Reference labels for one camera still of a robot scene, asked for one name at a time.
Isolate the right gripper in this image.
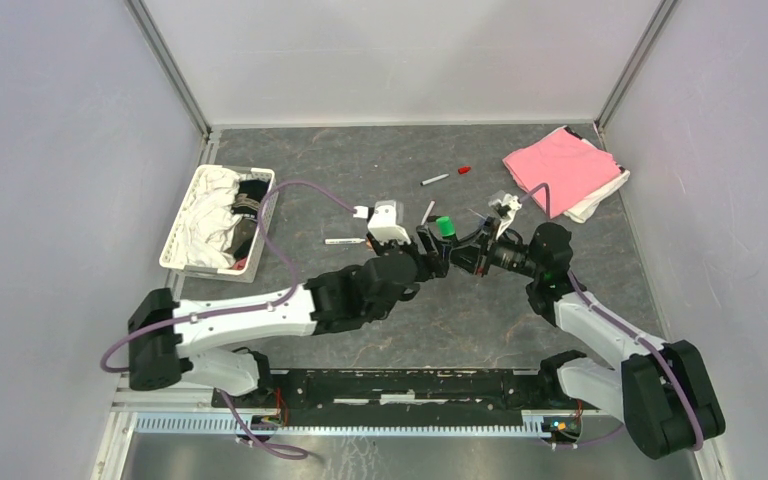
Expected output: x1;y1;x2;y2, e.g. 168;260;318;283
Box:
450;216;543;279

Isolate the green pen cap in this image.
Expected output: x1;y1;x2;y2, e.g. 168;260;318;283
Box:
435;216;456;239

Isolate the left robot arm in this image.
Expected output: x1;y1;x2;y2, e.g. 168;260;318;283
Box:
127;227;449;408

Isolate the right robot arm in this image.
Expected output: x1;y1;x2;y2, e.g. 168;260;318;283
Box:
435;217;726;459

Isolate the white pen middle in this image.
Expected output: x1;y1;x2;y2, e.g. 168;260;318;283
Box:
419;200;436;226

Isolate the white pen upper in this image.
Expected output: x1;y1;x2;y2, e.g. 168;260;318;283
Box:
420;173;450;186

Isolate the white pen with orange tip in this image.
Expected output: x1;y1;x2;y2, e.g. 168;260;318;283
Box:
323;237;367;246

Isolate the pink folded cloth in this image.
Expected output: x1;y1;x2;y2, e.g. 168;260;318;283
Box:
503;126;630;223

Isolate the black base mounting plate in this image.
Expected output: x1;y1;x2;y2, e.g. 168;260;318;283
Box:
230;368;591;428

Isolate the black cloth in basket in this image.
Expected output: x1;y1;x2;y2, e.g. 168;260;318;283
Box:
226;179;270;262

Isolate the white plastic basket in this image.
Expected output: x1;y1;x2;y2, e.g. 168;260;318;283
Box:
159;165;278;283

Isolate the white cloth in basket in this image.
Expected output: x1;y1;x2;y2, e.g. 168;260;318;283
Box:
164;165;243;269

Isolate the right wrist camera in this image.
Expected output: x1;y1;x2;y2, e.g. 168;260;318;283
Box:
488;191;522;240

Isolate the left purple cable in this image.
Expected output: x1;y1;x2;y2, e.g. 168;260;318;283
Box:
99;180;372;461

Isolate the aluminium frame rail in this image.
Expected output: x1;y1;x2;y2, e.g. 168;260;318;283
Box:
111;369;713;439

